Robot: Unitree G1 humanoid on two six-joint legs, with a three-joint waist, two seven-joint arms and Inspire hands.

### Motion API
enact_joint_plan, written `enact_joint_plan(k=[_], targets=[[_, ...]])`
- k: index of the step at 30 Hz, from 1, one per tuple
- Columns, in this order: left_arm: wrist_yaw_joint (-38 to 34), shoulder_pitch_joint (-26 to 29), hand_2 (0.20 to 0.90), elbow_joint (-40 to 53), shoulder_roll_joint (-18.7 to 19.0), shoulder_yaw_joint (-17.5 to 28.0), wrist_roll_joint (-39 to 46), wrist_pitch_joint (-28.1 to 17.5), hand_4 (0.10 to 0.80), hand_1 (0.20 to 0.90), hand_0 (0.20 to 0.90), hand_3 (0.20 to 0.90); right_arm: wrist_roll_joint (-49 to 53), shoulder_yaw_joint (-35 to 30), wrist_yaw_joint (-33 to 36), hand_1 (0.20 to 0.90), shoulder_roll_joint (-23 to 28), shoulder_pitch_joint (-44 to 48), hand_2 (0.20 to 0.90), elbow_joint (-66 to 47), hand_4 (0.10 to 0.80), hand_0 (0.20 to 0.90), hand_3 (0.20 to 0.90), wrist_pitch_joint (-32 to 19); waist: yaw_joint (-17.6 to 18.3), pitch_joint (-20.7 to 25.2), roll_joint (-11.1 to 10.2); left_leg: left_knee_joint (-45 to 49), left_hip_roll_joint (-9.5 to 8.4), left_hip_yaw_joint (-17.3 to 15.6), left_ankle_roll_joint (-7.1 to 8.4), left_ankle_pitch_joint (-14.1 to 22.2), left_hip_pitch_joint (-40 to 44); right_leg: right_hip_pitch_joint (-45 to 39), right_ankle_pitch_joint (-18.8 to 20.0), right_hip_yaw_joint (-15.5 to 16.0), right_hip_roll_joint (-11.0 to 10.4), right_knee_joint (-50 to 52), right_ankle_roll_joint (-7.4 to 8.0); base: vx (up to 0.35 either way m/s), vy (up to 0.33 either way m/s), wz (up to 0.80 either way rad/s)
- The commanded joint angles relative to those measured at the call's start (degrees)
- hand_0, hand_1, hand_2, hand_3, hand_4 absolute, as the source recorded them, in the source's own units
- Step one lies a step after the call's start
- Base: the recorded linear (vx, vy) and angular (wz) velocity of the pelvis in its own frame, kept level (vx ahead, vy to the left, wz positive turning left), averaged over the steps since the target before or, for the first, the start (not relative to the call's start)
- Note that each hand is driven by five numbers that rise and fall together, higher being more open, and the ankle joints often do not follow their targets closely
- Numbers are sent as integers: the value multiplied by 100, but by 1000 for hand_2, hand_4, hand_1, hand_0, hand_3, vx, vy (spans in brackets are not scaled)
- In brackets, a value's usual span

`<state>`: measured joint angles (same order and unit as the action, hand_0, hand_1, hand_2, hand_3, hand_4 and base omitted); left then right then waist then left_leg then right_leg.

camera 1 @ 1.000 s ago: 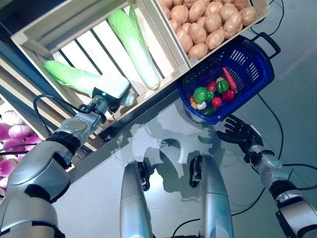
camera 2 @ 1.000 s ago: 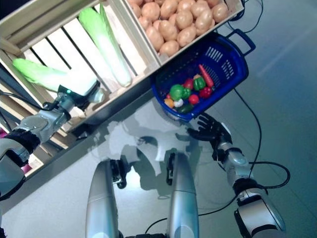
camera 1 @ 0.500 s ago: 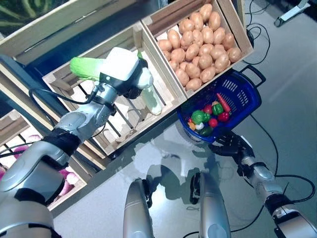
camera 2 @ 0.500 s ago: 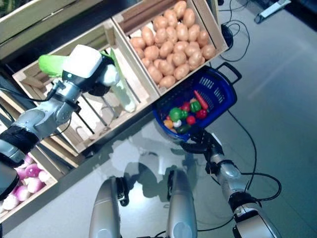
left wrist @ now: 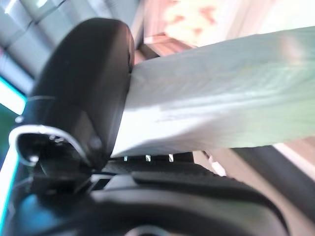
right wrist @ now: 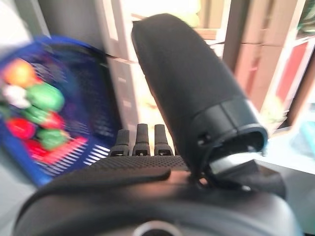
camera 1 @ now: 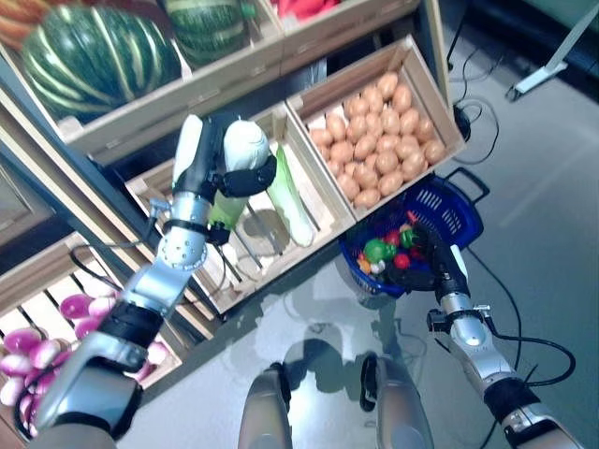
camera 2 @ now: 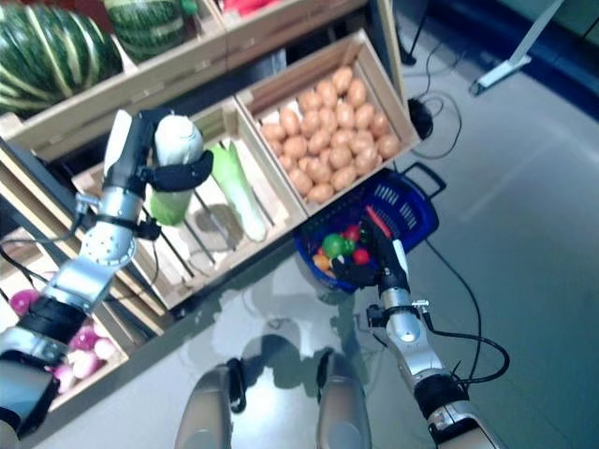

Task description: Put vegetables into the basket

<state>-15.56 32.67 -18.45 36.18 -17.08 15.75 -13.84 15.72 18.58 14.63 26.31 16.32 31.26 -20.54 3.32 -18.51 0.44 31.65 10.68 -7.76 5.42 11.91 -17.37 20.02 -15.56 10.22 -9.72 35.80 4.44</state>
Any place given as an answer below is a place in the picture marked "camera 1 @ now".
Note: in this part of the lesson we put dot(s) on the small red tomato toy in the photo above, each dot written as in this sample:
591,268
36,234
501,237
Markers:
401,260

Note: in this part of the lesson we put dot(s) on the wooden display shelf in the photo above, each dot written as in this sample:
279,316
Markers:
435,42

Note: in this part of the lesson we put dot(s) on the black round floor base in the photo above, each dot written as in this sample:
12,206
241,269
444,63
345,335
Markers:
462,121

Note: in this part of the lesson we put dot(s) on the white desk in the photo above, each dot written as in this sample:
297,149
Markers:
538,79

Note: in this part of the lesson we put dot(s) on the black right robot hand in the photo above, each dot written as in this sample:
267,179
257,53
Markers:
442,262

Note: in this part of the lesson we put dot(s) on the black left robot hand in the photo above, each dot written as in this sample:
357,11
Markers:
201,149

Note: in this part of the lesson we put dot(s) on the silver left robot leg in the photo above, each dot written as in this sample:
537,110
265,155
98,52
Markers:
264,407

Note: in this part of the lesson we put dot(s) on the red vegetables in top crate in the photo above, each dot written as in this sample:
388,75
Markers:
304,7

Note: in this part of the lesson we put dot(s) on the purple white turnip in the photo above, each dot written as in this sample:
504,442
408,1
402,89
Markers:
47,351
75,304
89,327
100,306
21,339

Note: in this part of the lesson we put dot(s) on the small green pepper toy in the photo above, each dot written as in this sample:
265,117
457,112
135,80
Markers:
407,238

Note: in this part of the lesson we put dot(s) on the white garlic toy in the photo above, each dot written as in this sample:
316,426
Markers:
376,266

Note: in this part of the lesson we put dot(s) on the green striped pumpkin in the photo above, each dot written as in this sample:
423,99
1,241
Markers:
206,28
93,61

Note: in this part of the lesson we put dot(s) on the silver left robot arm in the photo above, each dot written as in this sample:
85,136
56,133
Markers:
154,280

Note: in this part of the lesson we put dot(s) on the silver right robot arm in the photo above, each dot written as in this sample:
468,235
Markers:
472,332

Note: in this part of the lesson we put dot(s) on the napa cabbage toy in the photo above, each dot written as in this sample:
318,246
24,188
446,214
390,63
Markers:
292,206
243,145

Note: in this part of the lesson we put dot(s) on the red chili pepper toy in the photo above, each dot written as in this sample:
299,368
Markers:
412,216

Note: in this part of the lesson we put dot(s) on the small green lettuce toy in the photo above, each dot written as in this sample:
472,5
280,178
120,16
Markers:
374,248

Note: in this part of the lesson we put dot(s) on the orange striped pumpkin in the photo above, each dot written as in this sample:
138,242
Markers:
18,23

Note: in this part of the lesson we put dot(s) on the blue plastic shopping basket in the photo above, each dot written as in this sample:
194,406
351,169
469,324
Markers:
449,210

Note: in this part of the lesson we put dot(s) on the orange fruit toy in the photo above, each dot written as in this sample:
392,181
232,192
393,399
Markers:
362,264

